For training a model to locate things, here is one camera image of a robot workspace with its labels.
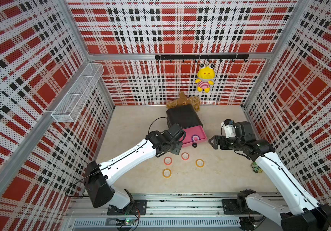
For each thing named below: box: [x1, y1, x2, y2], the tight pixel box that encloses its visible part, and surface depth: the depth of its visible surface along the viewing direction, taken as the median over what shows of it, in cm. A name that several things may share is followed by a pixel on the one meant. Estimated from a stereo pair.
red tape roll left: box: [163, 156, 173, 166], surface depth 92 cm
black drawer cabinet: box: [165, 104, 204, 129], surface depth 95 cm
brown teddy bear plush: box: [165, 90, 201, 113], surface depth 115 cm
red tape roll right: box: [180, 152, 190, 161], surface depth 94 cm
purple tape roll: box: [191, 134, 201, 142], surface depth 88 cm
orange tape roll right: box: [195, 158, 205, 168], surface depth 90 cm
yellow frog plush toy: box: [194, 62, 216, 94], surface depth 95 cm
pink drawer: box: [195, 125, 207, 144], surface depth 90 cm
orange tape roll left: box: [162, 168, 172, 179], surface depth 87 cm
